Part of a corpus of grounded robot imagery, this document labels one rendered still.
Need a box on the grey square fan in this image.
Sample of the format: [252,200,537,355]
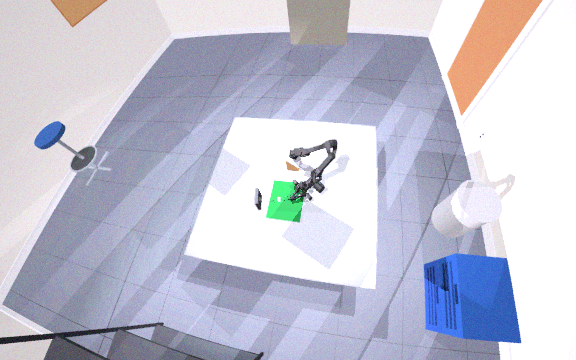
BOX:
[254,188,262,210]

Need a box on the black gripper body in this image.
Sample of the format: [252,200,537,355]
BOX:
[292,179,312,201]

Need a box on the green circuit board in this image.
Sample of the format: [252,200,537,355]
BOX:
[266,180,304,223]

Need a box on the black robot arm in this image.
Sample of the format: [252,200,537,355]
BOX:
[289,139,338,193]

